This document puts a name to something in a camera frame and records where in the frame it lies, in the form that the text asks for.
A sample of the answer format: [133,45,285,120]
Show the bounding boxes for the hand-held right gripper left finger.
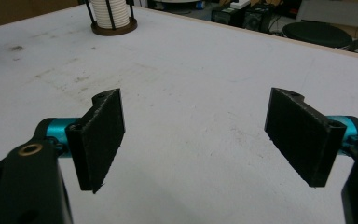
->
[45,88,126,195]

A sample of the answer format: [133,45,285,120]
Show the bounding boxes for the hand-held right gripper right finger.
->
[264,87,358,188]

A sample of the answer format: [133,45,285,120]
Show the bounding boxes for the white rings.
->
[83,0,138,36]

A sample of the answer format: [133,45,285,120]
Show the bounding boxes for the stack of white plates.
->
[90,0,131,30]

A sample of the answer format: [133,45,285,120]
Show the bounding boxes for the black round stool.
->
[282,21,353,49]

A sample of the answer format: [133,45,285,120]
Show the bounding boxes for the black equipment box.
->
[210,3,282,34]

